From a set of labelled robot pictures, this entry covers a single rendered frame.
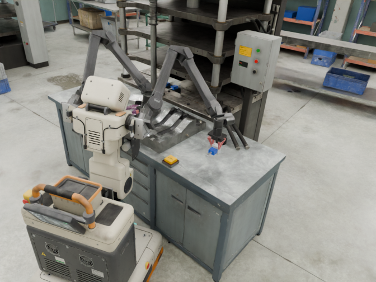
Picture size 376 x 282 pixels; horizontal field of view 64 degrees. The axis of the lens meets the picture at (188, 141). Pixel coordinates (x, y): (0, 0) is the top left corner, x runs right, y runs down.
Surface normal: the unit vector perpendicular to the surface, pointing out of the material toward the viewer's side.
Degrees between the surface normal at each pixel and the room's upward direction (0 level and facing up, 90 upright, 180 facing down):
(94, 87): 47
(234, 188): 0
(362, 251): 0
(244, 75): 90
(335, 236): 0
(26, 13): 90
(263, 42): 90
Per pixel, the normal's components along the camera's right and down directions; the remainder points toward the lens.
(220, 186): 0.06, -0.85
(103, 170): -0.30, 0.36
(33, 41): 0.79, 0.36
